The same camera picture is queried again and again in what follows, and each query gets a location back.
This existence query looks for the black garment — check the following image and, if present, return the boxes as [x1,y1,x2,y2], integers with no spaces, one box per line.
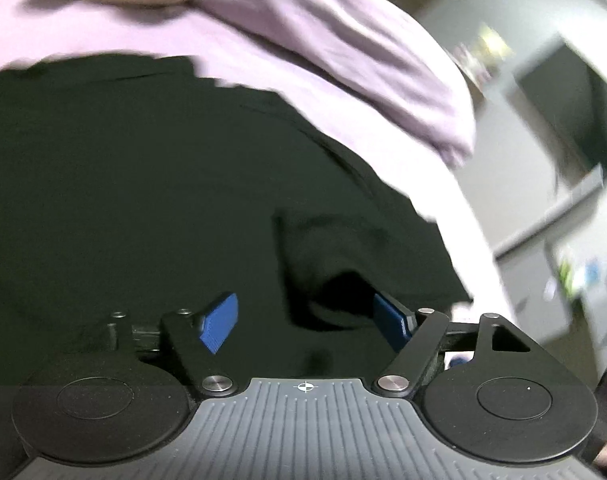
[0,55,468,386]

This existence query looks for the white tv cabinet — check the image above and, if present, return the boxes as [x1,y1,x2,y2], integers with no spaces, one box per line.
[492,169,607,351]

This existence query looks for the dark television screen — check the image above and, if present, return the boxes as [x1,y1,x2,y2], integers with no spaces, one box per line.
[517,42,607,175]

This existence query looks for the purple bed blanket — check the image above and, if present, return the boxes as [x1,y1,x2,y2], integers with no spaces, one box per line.
[0,0,512,322]

